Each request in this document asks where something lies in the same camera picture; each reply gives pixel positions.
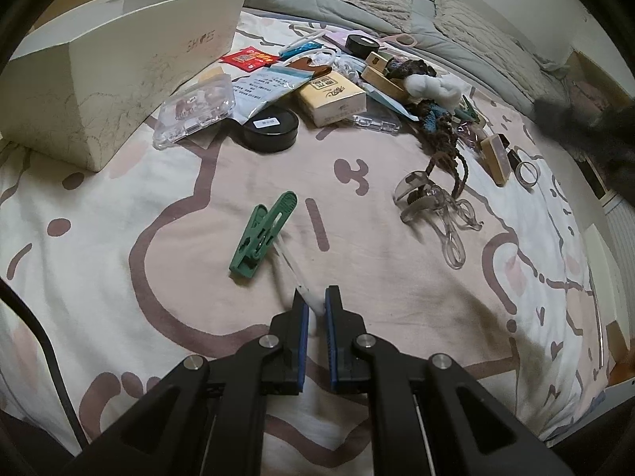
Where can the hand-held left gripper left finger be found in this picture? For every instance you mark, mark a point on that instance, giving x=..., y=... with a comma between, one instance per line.
x=301, y=339

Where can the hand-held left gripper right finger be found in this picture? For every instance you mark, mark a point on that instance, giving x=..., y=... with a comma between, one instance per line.
x=331, y=342

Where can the clear plastic stick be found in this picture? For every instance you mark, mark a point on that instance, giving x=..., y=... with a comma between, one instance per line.
x=292, y=270

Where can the beige tissue pack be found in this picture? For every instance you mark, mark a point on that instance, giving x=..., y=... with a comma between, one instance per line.
x=332, y=101

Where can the white plastic bag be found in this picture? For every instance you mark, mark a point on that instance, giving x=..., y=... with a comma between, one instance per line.
x=436, y=88

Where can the white cardboard box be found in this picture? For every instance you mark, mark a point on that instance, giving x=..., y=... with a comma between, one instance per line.
x=124, y=84

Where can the green clothespin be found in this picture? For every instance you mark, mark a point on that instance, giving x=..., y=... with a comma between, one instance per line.
x=260, y=238
x=469, y=114

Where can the clear eyelash curler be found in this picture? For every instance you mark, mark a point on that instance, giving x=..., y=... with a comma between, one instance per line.
x=419, y=196

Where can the large black round tin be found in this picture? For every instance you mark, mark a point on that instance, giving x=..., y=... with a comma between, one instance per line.
x=270, y=138

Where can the white tape roll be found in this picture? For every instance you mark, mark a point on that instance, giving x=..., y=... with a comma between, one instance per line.
x=517, y=174

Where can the black square cap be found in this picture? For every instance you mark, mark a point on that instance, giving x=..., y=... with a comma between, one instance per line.
x=514, y=157

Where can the round cork coaster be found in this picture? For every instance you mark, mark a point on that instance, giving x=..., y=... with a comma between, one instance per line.
x=382, y=87

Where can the brown cardboard tag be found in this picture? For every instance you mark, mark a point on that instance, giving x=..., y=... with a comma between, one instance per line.
x=307, y=64

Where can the white cabinet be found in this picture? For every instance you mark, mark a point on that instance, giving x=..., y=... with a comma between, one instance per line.
x=603, y=258

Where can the purple brown crochet scrunchie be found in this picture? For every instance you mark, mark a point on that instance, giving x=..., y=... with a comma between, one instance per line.
x=411, y=67

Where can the red snack packet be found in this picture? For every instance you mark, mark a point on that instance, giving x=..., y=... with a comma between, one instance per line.
x=245, y=58

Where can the slotted wooden block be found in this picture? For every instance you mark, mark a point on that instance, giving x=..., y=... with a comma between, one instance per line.
x=377, y=58

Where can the teal blue wrapper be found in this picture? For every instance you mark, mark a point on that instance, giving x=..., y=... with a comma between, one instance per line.
x=297, y=50

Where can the small black round tin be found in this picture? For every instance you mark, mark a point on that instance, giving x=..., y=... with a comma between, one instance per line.
x=361, y=48

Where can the pink scissors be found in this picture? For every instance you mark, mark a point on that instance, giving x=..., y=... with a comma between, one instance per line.
x=404, y=39

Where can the dark blurred object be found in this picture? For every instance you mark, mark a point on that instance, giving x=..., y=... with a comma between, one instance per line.
x=585, y=124

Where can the grey quilt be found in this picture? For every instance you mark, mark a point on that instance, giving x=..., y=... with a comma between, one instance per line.
x=347, y=0

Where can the wooden open shelf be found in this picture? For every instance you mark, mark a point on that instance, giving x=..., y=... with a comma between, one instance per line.
x=590, y=67

